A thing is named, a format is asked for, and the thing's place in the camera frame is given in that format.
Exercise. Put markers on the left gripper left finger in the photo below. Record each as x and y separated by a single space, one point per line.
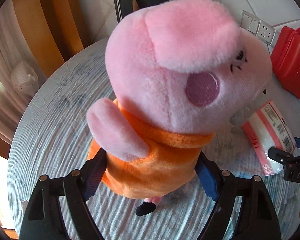
54 198

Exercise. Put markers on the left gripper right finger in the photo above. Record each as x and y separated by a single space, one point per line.
257 218

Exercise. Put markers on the pink white tissue pack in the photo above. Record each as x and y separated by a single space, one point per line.
267 128

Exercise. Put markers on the orange dress pig plush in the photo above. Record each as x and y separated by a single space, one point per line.
179 70

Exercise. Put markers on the blue striped bed sheet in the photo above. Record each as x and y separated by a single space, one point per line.
53 138

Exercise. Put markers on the red plastic suitcase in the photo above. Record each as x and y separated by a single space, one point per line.
285 59

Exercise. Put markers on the white plastic bag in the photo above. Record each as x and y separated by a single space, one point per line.
24 79

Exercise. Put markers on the pink curtain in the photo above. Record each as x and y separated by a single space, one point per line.
14 50

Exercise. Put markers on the white wall socket panel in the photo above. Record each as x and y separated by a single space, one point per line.
259 28

